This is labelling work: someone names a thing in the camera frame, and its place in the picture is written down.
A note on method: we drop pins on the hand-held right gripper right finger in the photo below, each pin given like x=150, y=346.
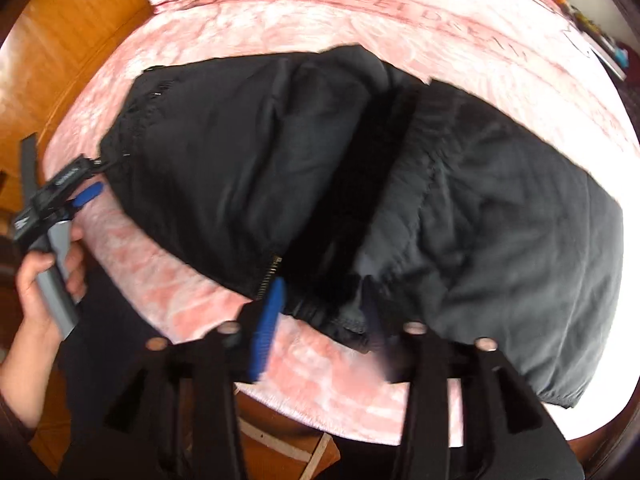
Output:
x=380, y=332

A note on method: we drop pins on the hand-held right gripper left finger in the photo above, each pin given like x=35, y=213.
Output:
x=267, y=330

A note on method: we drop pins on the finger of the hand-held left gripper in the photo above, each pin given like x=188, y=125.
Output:
x=87, y=195
x=75, y=170

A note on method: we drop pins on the black quilted pants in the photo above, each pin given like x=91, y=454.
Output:
x=225, y=160

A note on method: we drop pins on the person's left forearm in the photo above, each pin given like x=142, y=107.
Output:
x=20, y=385

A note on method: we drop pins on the person's left hand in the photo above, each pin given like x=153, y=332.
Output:
x=37, y=300

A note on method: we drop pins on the person's leg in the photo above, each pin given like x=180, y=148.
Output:
x=115, y=320

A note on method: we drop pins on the wooden wardrobe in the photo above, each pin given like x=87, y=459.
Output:
x=75, y=30

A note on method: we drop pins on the bed with pink sheet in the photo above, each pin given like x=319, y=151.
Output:
x=450, y=25

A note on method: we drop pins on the dark nightstand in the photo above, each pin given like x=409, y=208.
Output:
x=607, y=55

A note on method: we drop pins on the wooden frame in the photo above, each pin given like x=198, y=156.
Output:
x=280, y=442

